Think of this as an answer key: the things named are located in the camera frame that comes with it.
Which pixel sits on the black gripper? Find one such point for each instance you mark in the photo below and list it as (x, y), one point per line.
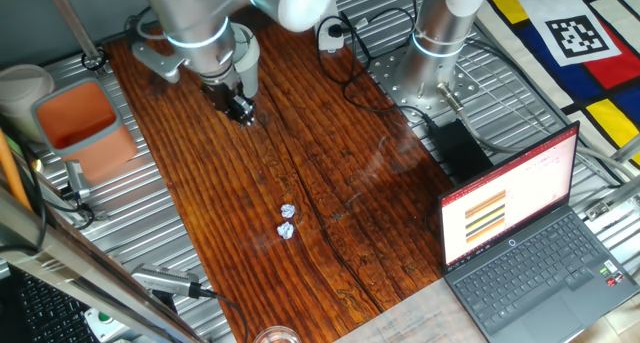
(222, 95)

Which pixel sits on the round white swing-lid trash can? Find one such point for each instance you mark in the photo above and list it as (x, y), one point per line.
(250, 68)

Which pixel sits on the white paper ball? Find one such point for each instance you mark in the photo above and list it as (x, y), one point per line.
(288, 211)
(285, 230)

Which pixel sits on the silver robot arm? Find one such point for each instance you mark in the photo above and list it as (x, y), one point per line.
(195, 18)

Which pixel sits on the wood grain board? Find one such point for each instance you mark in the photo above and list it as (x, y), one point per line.
(225, 183)

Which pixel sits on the white power strip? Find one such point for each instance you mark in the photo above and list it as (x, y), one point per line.
(327, 42)

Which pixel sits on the orange square bin grey rim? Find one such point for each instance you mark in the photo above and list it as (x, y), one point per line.
(82, 128)

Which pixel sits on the thin metal pole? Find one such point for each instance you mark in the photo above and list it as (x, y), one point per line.
(70, 18)

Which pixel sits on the beige round bin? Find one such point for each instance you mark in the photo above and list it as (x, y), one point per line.
(20, 93)

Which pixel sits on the black power adapter brick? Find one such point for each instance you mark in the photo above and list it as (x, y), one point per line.
(460, 150)

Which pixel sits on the orange pole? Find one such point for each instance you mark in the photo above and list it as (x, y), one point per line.
(10, 173)

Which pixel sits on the grey box green button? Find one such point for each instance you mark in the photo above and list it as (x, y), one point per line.
(105, 323)

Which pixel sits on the black keyboard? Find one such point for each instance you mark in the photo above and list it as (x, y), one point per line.
(50, 313)

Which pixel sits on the white fiducial marker sheet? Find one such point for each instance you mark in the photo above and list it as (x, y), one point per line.
(575, 35)

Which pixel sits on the colourful block pattern cloth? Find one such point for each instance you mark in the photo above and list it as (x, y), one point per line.
(615, 68)

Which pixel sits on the wrist camera with grey bracket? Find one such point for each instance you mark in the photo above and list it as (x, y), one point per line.
(157, 63)

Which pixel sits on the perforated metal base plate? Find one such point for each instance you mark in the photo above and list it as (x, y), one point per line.
(385, 73)

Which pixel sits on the small silver camera on mount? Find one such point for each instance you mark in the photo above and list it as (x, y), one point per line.
(76, 178)

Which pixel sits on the silver ribbed camera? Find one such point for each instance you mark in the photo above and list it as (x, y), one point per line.
(165, 280)

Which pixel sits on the aluminium frame beam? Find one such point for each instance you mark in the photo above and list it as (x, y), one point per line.
(75, 263)

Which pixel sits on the aluminium frame bar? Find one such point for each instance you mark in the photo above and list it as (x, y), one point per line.
(627, 150)
(615, 200)

